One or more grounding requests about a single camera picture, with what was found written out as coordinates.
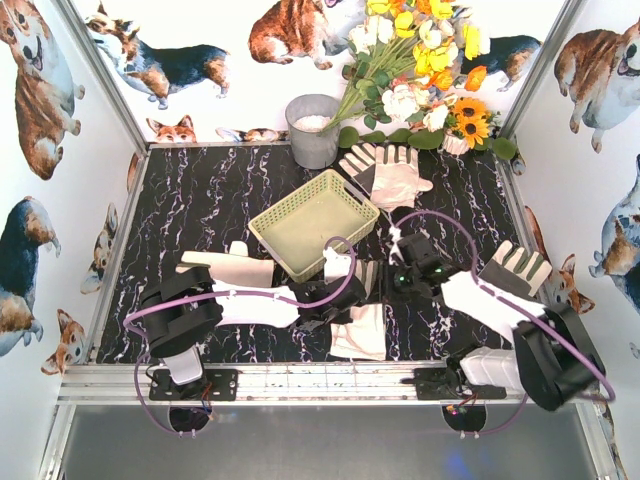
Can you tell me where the white glove grey patch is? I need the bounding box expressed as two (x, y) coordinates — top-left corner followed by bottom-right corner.
(329, 260), (386, 361)

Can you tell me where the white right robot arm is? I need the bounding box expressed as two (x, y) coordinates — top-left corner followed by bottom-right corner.
(387, 233), (606, 411)

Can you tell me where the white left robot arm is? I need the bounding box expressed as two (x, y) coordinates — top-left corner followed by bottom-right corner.
(138, 266), (366, 387)

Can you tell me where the pale green storage basket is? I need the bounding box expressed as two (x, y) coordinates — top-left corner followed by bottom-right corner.
(248, 169), (380, 283)

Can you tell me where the white glove back right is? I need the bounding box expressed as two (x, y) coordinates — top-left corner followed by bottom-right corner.
(370, 145), (433, 213)

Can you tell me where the white glove right side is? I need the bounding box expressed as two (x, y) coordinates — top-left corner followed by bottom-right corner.
(479, 241), (552, 299)

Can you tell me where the white glove left side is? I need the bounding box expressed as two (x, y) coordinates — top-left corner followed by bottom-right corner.
(175, 240), (275, 288)

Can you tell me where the striped glove back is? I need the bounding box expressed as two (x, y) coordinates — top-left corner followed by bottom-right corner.
(339, 143), (376, 196)

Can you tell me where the small white flower pot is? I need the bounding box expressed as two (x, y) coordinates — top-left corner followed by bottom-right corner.
(442, 132), (470, 155)

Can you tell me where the grey metal bucket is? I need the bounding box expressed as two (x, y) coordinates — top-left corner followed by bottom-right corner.
(285, 94), (339, 170)

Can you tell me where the artificial flower bouquet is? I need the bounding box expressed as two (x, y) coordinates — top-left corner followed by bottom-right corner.
(330, 1), (526, 160)

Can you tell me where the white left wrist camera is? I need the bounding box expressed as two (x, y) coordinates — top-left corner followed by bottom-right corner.
(323, 247), (357, 284)

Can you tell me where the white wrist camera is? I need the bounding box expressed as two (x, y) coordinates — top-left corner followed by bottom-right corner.
(388, 225), (405, 266)
(323, 247), (357, 284)

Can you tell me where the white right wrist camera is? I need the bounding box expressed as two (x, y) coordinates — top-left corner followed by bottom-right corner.
(388, 225), (405, 266)

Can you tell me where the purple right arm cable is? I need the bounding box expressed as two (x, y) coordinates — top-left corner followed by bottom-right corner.
(392, 209), (617, 435)

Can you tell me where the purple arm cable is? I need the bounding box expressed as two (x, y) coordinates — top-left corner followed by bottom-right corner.
(392, 209), (617, 435)
(123, 234), (359, 436)

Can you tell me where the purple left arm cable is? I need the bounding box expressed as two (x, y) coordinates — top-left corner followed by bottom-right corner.
(123, 234), (359, 436)

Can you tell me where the aluminium front rail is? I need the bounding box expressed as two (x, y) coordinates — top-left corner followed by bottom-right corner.
(55, 360), (601, 407)

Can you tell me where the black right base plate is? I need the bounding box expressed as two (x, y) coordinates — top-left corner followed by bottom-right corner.
(403, 368), (507, 400)

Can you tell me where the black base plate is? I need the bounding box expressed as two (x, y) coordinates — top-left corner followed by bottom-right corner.
(149, 368), (239, 401)
(403, 368), (507, 400)

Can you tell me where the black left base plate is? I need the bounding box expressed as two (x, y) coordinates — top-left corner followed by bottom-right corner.
(149, 368), (239, 401)

